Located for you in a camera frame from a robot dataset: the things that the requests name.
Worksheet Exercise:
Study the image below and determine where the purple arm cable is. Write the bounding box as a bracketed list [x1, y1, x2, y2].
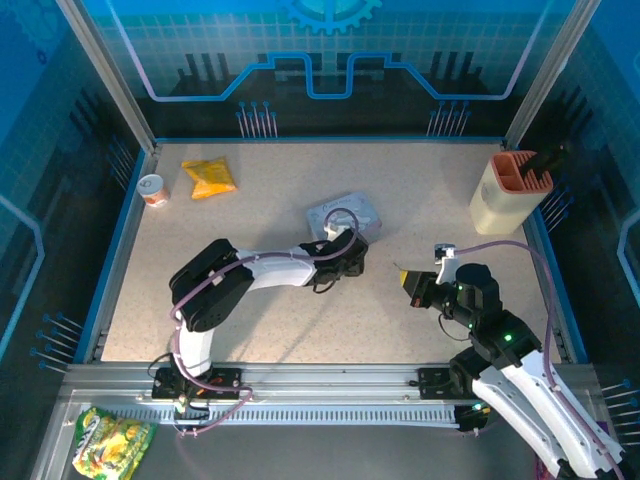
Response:
[168, 208, 360, 439]
[452, 239, 626, 480]

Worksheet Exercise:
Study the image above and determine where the black utensil in holder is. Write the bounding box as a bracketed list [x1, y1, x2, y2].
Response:
[519, 142, 572, 179]

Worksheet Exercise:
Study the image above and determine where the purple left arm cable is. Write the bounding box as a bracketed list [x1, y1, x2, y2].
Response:
[168, 208, 360, 439]

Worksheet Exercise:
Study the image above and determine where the beige holder with orange rim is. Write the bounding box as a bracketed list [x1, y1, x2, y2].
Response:
[468, 150, 555, 236]

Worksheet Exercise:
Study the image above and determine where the aluminium frame post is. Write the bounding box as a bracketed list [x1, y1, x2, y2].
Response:
[54, 0, 159, 154]
[503, 0, 602, 151]

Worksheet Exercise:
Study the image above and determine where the grey slotted cable duct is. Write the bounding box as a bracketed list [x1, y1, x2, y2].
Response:
[107, 403, 460, 427]

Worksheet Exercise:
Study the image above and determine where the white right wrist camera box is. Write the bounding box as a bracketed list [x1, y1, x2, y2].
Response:
[432, 243, 460, 286]

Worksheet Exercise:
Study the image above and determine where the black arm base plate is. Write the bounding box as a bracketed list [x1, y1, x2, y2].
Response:
[151, 367, 250, 401]
[417, 367, 481, 401]

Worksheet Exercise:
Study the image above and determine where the white and orange can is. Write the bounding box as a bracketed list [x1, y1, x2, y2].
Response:
[137, 173, 172, 212]

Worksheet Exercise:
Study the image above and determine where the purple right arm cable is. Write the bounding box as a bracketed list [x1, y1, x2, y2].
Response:
[452, 239, 626, 480]

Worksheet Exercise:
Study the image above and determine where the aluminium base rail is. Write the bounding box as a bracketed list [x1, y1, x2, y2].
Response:
[63, 362, 601, 399]

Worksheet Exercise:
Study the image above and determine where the blue table border frame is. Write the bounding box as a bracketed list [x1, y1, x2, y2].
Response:
[73, 135, 590, 365]

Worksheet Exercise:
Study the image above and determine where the pastel cartoon tin box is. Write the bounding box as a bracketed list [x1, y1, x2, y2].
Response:
[305, 189, 387, 247]

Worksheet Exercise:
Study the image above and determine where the green snack bag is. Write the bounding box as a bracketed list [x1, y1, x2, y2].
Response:
[72, 406, 159, 480]

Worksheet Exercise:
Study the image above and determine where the yellow snack bag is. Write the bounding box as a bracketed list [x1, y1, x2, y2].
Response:
[180, 156, 239, 201]

